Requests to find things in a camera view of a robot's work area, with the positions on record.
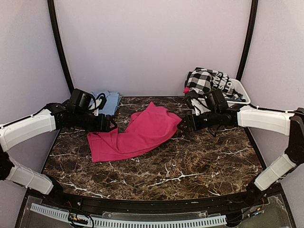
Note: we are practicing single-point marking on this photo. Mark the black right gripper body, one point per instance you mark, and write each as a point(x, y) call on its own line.
point(213, 119)

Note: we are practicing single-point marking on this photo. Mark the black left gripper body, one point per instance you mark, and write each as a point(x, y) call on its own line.
point(92, 125)

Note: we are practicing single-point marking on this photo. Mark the pink trousers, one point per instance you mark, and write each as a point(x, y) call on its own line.
point(146, 131)

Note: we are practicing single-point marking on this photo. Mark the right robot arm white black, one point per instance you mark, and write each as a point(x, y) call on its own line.
point(287, 123)

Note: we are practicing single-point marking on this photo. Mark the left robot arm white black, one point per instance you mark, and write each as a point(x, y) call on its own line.
point(50, 118)

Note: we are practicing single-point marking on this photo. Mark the white plastic laundry bin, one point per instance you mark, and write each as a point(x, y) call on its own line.
point(199, 105)

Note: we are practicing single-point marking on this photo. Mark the folded light blue shirt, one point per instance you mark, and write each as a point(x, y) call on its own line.
point(112, 101)

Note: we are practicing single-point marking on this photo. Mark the black shirt white lettering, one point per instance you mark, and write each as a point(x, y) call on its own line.
point(222, 81)

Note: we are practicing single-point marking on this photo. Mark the black white checkered shirt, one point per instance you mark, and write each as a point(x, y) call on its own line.
point(198, 81)

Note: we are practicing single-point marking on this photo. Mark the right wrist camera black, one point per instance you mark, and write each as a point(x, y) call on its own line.
point(215, 100)

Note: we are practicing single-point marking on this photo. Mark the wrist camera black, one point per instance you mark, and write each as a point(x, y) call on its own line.
point(215, 100)
point(80, 100)

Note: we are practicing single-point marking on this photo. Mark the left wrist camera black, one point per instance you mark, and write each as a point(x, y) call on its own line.
point(80, 100)

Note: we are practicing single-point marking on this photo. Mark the black curved front rail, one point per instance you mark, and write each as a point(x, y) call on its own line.
point(99, 205)

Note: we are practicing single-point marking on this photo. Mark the right black corner post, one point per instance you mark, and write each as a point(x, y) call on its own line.
point(248, 39)

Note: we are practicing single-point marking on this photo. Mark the black corner post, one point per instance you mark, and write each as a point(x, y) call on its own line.
point(248, 39)
point(59, 44)

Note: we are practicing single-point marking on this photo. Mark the white slotted cable duct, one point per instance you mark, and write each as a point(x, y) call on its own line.
point(131, 220)

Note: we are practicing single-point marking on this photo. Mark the left black corner post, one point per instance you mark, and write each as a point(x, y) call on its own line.
point(59, 44)

